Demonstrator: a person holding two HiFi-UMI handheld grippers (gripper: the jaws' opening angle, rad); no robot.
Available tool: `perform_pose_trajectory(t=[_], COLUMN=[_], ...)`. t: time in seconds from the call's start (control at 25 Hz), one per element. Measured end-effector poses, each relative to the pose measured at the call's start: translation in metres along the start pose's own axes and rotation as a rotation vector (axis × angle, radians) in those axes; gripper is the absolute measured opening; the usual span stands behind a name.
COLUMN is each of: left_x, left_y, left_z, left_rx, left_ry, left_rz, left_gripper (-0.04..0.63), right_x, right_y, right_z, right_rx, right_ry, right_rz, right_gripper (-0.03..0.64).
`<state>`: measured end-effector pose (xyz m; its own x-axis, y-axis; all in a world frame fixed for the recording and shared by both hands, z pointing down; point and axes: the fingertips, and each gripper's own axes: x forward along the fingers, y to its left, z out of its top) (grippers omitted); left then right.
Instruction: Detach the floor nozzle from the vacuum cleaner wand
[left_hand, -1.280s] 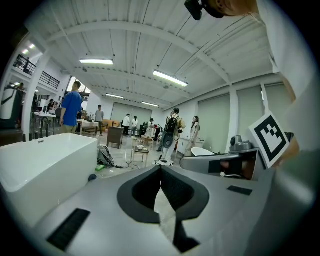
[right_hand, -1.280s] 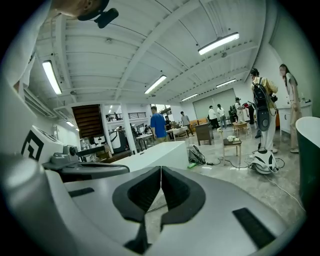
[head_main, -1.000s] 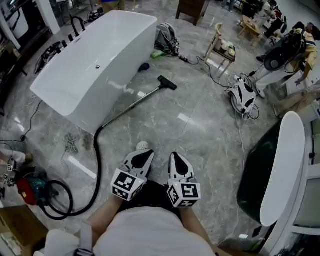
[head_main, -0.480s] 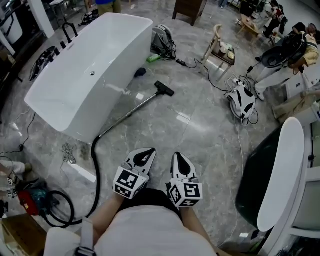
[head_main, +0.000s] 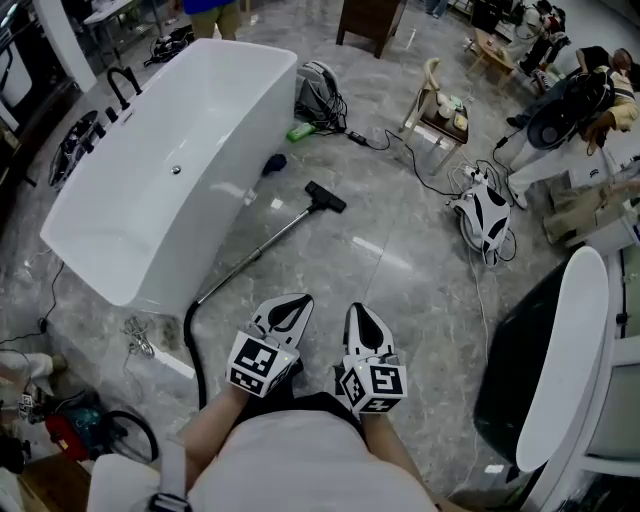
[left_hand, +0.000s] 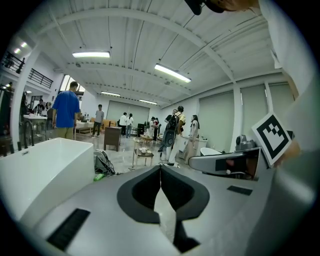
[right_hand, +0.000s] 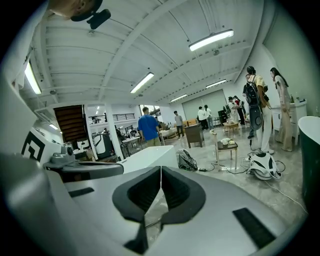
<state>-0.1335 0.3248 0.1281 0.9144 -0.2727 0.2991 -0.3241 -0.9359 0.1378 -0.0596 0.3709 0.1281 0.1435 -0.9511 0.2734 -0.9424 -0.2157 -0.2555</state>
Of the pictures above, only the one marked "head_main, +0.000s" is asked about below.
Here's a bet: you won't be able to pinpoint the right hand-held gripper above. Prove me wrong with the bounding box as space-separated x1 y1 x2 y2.
334 302 409 417

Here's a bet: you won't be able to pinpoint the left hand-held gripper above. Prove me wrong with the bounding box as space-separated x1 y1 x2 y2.
225 293 316 400

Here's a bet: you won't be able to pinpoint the metal vacuum cleaner wand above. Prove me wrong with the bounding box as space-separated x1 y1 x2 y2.
196 202 321 306

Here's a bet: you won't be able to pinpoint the black floor nozzle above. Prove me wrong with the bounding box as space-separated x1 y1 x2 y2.
303 180 348 216

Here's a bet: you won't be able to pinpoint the person's left forearm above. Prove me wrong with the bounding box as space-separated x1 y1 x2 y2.
178 388 254 484

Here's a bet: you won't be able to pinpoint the person's right forearm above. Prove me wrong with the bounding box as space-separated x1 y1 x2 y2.
360 412 419 479

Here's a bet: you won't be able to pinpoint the red teal vacuum cleaner body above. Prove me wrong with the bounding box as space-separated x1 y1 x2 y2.
43 403 119 464

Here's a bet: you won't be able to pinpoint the person's black shorts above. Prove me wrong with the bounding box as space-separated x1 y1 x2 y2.
242 357 364 441

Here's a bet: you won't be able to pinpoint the white block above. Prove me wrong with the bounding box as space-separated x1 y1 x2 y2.
148 348 197 380

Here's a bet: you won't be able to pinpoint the person's white shirt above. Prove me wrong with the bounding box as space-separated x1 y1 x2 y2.
88 409 437 512

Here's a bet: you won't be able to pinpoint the dark blue cloth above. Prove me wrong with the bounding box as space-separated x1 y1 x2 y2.
261 153 289 178

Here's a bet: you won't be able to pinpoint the black tub with white rim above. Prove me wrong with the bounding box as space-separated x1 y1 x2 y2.
472 244 612 475

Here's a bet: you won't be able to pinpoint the green packet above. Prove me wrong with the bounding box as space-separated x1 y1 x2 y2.
286 121 318 143

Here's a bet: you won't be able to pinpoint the white bathtub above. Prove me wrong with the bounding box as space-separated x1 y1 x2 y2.
39 37 300 317

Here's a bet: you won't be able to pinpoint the grey bag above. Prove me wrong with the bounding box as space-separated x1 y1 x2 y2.
293 60 342 122

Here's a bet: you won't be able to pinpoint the beige chair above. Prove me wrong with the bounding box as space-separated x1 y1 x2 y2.
398 56 472 177

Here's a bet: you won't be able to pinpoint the cardboard box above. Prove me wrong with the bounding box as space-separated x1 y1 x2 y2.
541 178 632 247

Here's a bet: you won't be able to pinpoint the white appliance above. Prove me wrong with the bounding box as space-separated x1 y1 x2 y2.
582 344 640 479

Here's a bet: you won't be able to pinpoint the open black case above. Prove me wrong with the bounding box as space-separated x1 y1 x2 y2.
46 109 102 192

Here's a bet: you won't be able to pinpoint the black bathtub faucet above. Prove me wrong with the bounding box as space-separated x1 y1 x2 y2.
105 65 144 112

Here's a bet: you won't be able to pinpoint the black bag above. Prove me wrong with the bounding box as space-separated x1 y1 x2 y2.
143 24 195 68

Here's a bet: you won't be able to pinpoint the dark wooden cabinet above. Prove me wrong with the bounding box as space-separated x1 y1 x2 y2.
335 0 409 61

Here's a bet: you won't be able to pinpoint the small wooden table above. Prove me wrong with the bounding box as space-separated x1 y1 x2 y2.
466 26 517 85

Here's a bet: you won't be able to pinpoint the grey metal table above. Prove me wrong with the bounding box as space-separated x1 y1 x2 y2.
81 0 167 54

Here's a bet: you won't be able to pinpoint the black vacuum hose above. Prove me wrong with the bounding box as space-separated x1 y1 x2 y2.
182 298 209 412

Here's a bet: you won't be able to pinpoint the white floor cable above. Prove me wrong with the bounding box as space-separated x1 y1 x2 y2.
457 248 494 501

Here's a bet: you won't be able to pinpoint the tangled grey cable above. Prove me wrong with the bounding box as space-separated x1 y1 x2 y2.
121 314 157 360

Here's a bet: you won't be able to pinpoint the black power cable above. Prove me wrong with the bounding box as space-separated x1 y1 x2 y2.
367 127 464 197

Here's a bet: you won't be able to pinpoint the grey backpack strap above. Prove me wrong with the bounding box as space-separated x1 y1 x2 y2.
148 433 195 512

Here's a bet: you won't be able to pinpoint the thin black floor cable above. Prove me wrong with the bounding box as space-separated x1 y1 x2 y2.
0 259 67 347

